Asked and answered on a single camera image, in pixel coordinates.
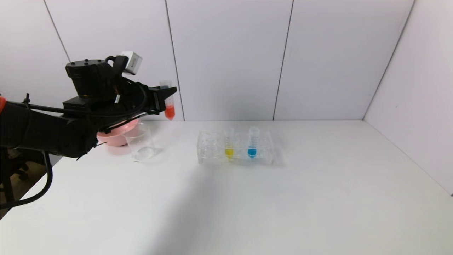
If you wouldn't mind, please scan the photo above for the test tube with red pigment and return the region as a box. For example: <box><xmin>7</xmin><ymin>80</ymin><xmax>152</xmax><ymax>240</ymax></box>
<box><xmin>159</xmin><ymin>81</ymin><xmax>176</xmax><ymax>121</ymax></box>

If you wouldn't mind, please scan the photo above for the test tube with yellow pigment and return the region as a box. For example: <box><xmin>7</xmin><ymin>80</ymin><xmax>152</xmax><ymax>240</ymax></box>
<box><xmin>224</xmin><ymin>126</ymin><xmax>235</xmax><ymax>160</ymax></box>

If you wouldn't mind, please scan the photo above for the test tube with blue pigment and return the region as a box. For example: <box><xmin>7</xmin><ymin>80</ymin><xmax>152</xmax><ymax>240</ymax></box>
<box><xmin>247</xmin><ymin>126</ymin><xmax>258</xmax><ymax>159</ymax></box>

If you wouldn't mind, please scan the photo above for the clear acrylic test tube rack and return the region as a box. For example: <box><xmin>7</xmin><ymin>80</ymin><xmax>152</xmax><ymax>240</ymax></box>
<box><xmin>197</xmin><ymin>130</ymin><xmax>275</xmax><ymax>165</ymax></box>

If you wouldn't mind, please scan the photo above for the clear glass beaker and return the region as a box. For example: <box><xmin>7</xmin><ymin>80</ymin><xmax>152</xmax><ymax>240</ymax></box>
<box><xmin>124</xmin><ymin>123</ymin><xmax>157</xmax><ymax>162</ymax></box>

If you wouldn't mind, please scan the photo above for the pink plastic bowl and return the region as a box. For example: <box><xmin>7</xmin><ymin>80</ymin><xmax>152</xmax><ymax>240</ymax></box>
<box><xmin>96</xmin><ymin>119</ymin><xmax>139</xmax><ymax>147</ymax></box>

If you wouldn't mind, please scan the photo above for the black office chair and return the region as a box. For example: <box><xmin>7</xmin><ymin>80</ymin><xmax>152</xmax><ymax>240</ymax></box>
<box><xmin>0</xmin><ymin>149</ymin><xmax>31</xmax><ymax>210</ymax></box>

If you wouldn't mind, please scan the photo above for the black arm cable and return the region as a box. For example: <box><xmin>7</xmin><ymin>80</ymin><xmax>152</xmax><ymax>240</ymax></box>
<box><xmin>0</xmin><ymin>151</ymin><xmax>53</xmax><ymax>209</ymax></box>

